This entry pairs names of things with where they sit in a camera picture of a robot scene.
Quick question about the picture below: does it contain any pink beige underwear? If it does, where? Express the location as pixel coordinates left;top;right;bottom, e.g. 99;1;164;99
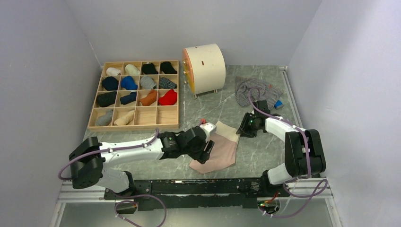
189;121;240;174

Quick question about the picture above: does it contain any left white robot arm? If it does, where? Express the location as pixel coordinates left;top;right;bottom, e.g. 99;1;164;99
68;123;217;199

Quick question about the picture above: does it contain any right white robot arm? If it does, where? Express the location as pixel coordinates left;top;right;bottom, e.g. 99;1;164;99
236;101;326;196

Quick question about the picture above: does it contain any grey striped underwear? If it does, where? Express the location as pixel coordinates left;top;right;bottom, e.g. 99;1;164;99
235;76;283;109

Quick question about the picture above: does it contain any blue small object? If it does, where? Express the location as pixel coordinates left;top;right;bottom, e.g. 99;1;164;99
274;100;284;109

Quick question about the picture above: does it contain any red rolled sock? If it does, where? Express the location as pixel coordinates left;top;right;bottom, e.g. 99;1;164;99
158;89;178;106

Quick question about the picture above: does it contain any orange rolled sock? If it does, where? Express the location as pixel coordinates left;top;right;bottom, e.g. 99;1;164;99
139;89;157;106

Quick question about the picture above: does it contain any striped dark rolled sock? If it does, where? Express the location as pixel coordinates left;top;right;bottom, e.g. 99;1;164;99
159;77;178;89

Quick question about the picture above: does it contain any cream cylindrical drum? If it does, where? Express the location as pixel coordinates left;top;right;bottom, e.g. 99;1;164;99
182;44;226;99

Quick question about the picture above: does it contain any wooden compartment tray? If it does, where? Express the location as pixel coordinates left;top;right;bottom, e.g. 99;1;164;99
87;60;180;131

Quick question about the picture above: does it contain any dark navy rolled sock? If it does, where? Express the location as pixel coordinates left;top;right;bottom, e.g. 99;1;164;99
120;92;137;105

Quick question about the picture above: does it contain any black rolled sock right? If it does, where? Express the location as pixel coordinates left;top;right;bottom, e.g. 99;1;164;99
160;61;177;74

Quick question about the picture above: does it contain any blue rolled sock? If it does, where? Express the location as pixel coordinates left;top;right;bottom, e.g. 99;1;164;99
121;76;138;90

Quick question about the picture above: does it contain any light grey rolled sock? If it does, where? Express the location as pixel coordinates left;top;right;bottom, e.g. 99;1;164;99
95;109;113;126

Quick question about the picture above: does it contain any cream rolled sock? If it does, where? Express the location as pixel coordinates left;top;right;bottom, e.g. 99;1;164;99
124;64;140;76

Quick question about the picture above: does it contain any black ribbed rolled sock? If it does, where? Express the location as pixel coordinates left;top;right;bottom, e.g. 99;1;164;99
96;91;117;107

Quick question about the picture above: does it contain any white rolled sock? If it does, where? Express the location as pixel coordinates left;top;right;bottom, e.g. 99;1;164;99
106;67;121;76

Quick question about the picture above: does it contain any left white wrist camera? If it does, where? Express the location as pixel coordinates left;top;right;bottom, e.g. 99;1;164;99
199;119;217;140

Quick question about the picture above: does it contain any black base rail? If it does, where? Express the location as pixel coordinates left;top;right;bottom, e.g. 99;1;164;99
104;178;289;211

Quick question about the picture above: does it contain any aluminium frame rail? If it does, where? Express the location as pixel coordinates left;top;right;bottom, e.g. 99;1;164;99
50;180;342;227

